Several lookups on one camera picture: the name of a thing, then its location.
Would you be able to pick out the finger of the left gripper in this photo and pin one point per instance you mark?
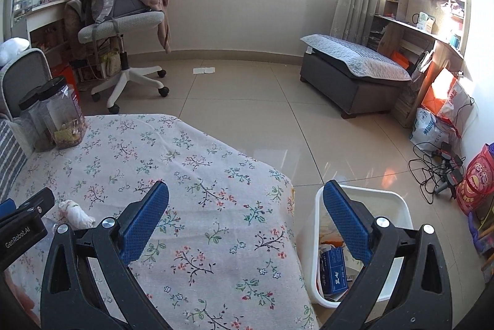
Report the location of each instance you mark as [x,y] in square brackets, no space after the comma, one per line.
[7,207]

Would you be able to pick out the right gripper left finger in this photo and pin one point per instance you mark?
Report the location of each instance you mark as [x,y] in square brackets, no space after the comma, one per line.
[87,281]

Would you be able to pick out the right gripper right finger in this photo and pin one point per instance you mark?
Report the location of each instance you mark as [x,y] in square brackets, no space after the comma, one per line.
[421,296]

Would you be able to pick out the white tissue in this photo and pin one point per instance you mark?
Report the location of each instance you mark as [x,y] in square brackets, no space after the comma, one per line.
[75,216]

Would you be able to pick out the blue box in bin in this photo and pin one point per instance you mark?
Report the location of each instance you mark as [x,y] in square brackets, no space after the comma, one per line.
[332,270]

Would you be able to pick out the dark-content plastic jar black lid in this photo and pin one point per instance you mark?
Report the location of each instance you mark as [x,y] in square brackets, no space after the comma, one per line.
[33,123]

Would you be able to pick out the nut-filled plastic jar black lid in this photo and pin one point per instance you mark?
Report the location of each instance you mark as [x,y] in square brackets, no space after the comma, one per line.
[60,110]

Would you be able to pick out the red snack bag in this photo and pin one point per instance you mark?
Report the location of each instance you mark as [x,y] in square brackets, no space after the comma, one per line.
[477,183]

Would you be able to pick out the floral tablecloth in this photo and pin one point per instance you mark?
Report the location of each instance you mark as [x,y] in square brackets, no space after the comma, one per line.
[223,253]

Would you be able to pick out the white blue plastic bag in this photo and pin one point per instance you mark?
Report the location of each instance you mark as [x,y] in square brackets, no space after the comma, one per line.
[428,132]

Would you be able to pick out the white plush toy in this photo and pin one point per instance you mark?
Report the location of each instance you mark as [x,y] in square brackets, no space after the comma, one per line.
[12,48]

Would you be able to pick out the orange white plastic bag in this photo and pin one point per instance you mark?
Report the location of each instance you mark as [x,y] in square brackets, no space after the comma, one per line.
[449,101]

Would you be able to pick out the grey office chair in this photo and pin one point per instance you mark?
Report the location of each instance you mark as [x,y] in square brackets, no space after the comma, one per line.
[118,28]

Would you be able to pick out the dark grey ottoman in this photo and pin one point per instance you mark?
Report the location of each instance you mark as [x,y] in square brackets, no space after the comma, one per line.
[355,78]

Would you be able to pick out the white paper on floor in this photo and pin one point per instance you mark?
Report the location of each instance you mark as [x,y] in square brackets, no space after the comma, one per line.
[203,70]

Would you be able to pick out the wooden shelf unit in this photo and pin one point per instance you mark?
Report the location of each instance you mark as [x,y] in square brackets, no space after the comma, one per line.
[417,31]

